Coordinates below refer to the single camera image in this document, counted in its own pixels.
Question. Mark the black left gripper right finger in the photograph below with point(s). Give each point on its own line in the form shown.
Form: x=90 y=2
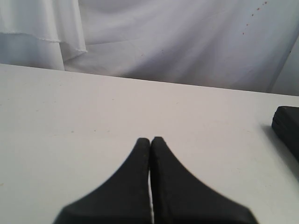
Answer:
x=180 y=198

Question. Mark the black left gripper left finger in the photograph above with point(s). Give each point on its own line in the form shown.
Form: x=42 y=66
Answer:
x=122 y=199

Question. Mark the black plastic tool case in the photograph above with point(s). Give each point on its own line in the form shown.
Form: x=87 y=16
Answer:
x=285 y=124

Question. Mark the white backdrop curtain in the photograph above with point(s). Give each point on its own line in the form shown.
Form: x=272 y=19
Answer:
x=237 y=44

